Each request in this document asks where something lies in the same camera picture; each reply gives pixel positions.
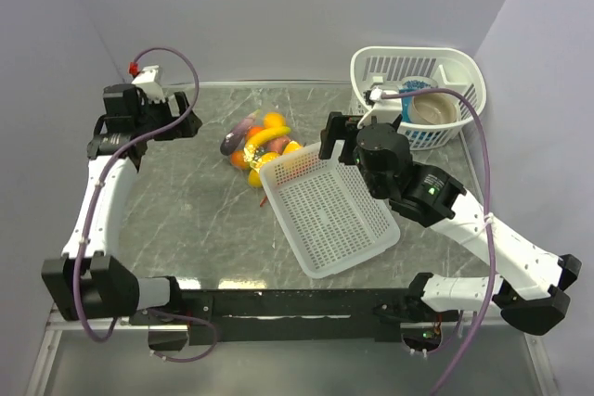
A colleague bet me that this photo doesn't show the yellow fake banana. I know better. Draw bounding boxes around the yellow fake banana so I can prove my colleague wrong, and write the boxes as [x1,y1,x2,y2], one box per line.
[244,126,291,152]

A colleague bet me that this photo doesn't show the red green fake mango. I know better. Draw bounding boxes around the red green fake mango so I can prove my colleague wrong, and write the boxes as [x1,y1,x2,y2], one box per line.
[245,125,265,141]

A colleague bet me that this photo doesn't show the clear zip top bag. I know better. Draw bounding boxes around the clear zip top bag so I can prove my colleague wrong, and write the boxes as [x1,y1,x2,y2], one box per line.
[221,110,303,178]

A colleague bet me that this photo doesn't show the yellow fake mango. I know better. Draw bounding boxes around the yellow fake mango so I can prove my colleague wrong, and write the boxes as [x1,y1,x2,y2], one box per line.
[282,140,303,155]

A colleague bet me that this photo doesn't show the purple fake eggplant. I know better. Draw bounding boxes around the purple fake eggplant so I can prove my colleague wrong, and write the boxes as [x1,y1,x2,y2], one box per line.
[219,109,260,156]

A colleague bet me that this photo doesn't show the fake orange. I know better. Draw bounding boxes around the fake orange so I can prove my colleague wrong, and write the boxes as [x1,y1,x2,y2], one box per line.
[229,150,251,170]

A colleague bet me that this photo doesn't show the yellow fake bell pepper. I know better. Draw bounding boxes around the yellow fake bell pepper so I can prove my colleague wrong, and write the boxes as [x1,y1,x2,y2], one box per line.
[263,112,287,129]

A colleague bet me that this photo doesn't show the yellow fake lemon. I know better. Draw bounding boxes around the yellow fake lemon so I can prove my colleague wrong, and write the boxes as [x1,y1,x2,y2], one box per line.
[247,169,263,188]

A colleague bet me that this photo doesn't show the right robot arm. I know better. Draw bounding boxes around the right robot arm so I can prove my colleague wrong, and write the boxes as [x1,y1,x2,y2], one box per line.
[319,112,581,336]

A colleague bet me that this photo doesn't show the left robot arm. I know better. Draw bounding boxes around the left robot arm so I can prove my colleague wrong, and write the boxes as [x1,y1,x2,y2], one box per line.
[41,83,202,324]

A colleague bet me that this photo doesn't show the white flat basket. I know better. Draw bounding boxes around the white flat basket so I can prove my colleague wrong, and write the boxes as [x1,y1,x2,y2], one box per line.
[260,141,401,279]

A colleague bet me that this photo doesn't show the beige bowl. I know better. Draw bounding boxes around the beige bowl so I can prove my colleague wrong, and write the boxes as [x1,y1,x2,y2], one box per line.
[407,93,458,125]

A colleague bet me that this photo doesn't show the blue patterned white plate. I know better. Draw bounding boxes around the blue patterned white plate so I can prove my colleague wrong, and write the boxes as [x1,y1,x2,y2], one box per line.
[401,76,438,91]

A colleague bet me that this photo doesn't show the white dish rack basket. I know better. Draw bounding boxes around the white dish rack basket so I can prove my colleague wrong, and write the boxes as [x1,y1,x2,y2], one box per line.
[350,46,486,150]

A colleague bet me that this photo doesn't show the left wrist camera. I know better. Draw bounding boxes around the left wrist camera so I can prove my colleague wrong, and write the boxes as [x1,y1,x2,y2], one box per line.
[132,65,165,103]

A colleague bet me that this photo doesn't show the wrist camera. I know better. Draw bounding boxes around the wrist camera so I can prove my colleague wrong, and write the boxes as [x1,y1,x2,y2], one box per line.
[132,65,165,103]
[357,86,403,129]

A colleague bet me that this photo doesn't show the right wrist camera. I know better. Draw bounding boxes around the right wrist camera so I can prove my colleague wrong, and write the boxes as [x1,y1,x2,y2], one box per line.
[357,86,403,129]

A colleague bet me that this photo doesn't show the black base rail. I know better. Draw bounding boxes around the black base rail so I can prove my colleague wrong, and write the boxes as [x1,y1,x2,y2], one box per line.
[129,288,459,346]

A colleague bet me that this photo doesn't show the aluminium frame rail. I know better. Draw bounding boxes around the aluminium frame rail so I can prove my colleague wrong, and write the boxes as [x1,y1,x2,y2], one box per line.
[45,304,141,331]

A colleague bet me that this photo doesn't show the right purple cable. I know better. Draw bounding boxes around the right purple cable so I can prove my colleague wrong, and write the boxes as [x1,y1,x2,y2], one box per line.
[380,87,500,396]

